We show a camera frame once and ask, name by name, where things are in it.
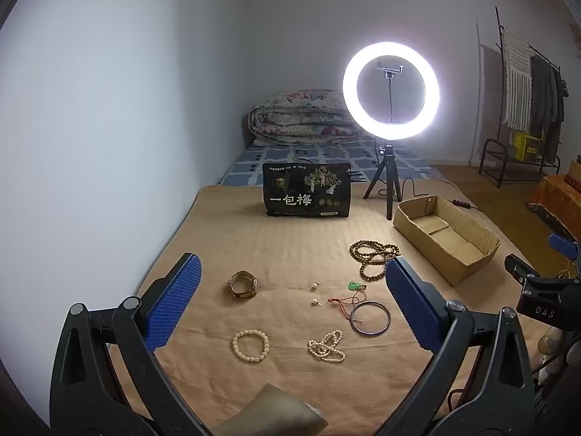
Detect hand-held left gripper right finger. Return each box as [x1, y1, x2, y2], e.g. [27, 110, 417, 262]
[372, 255, 539, 436]

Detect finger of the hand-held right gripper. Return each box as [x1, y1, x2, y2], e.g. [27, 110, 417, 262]
[504, 253, 545, 298]
[548, 231, 581, 265]

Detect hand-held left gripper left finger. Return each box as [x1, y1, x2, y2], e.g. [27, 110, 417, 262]
[49, 252, 228, 436]

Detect green pendant with red cord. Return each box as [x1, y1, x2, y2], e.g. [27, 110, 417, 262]
[329, 280, 371, 324]

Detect brown wooden bead necklace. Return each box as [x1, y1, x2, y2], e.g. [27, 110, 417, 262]
[349, 241, 401, 282]

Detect dark metal bangle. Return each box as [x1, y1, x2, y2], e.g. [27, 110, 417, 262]
[349, 302, 391, 337]

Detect brown strap wristwatch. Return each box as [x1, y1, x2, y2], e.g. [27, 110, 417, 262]
[227, 270, 259, 301]

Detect cardboard box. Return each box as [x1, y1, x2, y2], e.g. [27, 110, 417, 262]
[393, 195, 501, 288]

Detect white bead bracelet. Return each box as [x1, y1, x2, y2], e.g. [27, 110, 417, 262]
[231, 329, 269, 364]

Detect white pearl necklace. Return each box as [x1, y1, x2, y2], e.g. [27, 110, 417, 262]
[308, 329, 346, 364]

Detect orange cloth covered boxes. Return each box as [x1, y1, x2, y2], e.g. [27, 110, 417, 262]
[527, 161, 581, 239]

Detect yellow box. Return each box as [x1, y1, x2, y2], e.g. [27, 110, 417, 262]
[513, 131, 544, 161]

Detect tan blanket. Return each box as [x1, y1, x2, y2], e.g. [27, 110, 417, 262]
[109, 181, 550, 436]

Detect black tripod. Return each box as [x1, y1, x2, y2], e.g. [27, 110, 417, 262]
[363, 143, 403, 221]

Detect dark hanging garments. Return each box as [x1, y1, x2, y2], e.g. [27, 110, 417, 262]
[529, 53, 569, 161]

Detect blue checked bedsheet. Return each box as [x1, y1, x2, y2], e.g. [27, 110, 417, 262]
[217, 138, 443, 187]

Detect black snack bag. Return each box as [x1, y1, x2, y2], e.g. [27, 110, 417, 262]
[262, 161, 352, 219]

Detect white striped garment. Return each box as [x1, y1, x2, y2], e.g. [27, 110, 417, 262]
[501, 27, 533, 130]

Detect folded floral quilt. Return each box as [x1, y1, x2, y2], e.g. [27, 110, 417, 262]
[247, 90, 364, 147]

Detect black phone holder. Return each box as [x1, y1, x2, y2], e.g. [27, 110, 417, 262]
[376, 59, 405, 124]

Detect black clothes rack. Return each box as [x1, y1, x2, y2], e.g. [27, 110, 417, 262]
[494, 7, 568, 169]

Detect black power cable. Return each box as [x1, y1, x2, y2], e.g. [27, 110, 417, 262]
[399, 176, 482, 213]

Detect white ring light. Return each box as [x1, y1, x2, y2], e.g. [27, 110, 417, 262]
[342, 41, 441, 139]

